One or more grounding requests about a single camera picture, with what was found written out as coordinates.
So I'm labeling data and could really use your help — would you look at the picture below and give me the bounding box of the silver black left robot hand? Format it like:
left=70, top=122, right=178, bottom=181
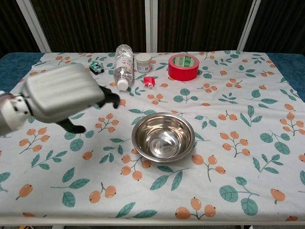
left=21, top=63, right=121, bottom=134

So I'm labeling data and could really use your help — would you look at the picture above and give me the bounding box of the small green black box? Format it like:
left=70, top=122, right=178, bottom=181
left=89, top=61, right=106, bottom=75

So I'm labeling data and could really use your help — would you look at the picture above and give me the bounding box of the blue table cover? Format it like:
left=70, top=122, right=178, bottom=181
left=0, top=52, right=305, bottom=96

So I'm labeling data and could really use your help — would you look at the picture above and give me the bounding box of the clear plastic water bottle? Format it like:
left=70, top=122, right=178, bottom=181
left=113, top=44, right=134, bottom=92

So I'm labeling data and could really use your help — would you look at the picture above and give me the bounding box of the dark ribbed partition panel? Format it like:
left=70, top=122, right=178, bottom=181
left=145, top=0, right=257, bottom=53
left=0, top=0, right=51, bottom=59
left=16, top=0, right=153, bottom=53
left=238, top=0, right=305, bottom=54

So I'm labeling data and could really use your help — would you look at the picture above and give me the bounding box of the small white jar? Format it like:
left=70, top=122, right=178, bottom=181
left=135, top=53, right=153, bottom=73

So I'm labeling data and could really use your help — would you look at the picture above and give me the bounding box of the red tape roll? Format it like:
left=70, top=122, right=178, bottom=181
left=168, top=53, right=200, bottom=82

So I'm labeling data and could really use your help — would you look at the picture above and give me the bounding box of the floral orange green tablecloth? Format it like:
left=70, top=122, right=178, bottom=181
left=0, top=50, right=305, bottom=224

